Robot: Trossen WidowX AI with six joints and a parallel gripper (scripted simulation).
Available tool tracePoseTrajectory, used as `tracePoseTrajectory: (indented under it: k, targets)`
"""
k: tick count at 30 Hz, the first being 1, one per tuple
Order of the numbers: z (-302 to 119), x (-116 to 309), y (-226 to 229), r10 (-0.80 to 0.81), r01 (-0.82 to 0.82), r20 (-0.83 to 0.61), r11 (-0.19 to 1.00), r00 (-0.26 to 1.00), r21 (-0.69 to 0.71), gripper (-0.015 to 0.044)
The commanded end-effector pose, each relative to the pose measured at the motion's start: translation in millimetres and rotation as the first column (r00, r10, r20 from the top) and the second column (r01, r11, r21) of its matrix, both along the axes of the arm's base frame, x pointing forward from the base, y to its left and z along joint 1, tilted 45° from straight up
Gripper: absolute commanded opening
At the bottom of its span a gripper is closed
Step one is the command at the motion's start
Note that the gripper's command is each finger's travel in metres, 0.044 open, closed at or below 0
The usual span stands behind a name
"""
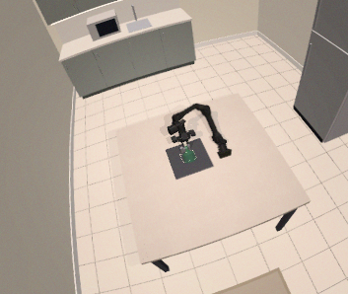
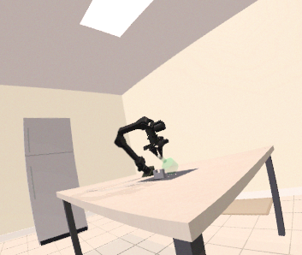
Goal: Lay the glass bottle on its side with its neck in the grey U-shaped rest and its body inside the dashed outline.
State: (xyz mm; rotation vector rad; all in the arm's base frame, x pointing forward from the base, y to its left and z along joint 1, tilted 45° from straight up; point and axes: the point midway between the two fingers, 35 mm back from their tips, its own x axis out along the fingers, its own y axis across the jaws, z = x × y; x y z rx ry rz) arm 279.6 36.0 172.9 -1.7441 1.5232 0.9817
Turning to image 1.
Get green glass bottle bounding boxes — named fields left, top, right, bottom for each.
left=182, top=142, right=197, bottom=164

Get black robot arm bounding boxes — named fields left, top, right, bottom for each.
left=168, top=104, right=228, bottom=153

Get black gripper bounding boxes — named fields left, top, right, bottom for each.
left=171, top=129, right=196, bottom=145

